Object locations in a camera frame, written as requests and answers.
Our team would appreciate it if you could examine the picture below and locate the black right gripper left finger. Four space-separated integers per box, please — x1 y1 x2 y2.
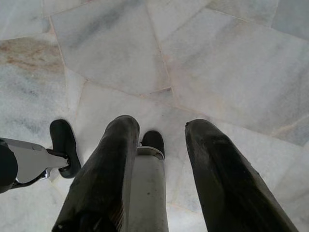
52 115 140 232

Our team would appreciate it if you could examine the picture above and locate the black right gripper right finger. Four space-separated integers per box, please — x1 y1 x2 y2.
185 118 300 232

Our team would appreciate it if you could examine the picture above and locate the black robot left foot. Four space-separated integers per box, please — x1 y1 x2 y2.
50 119 82 179

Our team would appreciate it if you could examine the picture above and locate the black robot foot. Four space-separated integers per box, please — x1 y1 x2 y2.
50 119 82 179
141 130 165 160

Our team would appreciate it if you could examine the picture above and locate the black robot right foot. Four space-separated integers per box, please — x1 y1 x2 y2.
141 130 165 160

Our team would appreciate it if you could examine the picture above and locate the silver robot left leg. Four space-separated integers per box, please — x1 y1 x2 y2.
0 137 70 194

